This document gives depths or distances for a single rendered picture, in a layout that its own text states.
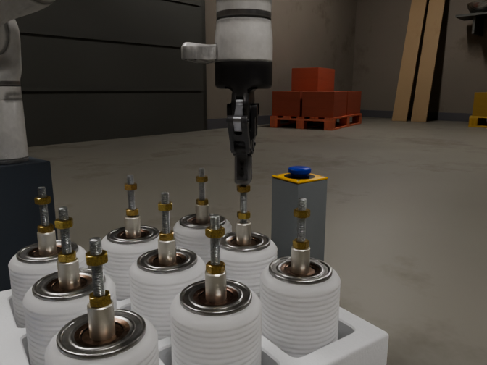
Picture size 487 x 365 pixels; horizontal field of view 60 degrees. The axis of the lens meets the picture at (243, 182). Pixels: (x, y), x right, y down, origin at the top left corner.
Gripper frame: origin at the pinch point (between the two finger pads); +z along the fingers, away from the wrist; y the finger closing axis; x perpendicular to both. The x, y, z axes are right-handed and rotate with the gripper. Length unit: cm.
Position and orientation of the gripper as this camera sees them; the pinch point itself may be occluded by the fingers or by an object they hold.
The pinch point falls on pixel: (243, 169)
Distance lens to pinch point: 58.4
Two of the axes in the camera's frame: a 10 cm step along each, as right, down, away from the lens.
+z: 0.0, 9.8, 2.1
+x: -9.9, -0.3, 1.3
